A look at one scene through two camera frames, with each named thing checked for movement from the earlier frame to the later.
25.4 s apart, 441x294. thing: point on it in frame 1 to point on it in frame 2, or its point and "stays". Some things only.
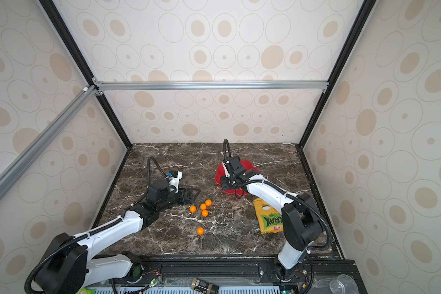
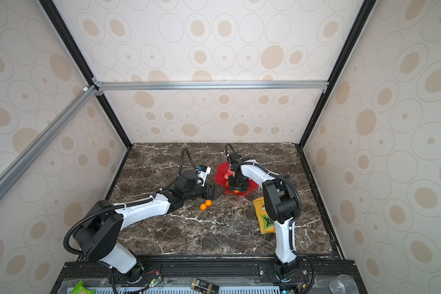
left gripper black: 191,199 to 208,195
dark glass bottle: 204,287 stays
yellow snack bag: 269,218 stays
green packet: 87,291 stays
